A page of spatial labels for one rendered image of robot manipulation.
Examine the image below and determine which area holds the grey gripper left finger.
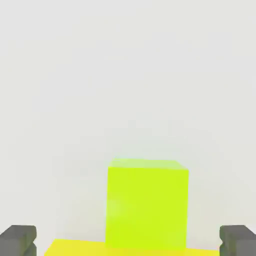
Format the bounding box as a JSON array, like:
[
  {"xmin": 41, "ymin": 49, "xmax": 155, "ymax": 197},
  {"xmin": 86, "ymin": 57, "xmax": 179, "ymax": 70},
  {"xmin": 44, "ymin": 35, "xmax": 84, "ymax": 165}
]
[{"xmin": 0, "ymin": 224, "xmax": 38, "ymax": 256}]

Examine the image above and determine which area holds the large yellow box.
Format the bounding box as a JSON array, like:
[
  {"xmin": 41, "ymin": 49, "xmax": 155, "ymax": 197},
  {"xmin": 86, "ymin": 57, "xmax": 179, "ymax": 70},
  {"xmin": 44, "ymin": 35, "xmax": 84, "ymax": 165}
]
[{"xmin": 43, "ymin": 238, "xmax": 221, "ymax": 256}]

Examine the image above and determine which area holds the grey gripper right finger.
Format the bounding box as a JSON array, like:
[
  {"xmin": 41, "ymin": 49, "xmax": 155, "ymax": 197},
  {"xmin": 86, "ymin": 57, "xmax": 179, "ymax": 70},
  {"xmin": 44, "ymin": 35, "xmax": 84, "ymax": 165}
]
[{"xmin": 219, "ymin": 224, "xmax": 256, "ymax": 256}]

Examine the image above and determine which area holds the small lime green cube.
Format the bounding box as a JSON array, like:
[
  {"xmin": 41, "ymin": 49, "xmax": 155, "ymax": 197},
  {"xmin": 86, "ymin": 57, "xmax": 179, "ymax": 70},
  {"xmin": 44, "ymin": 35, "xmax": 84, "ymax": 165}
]
[{"xmin": 105, "ymin": 158, "xmax": 190, "ymax": 251}]

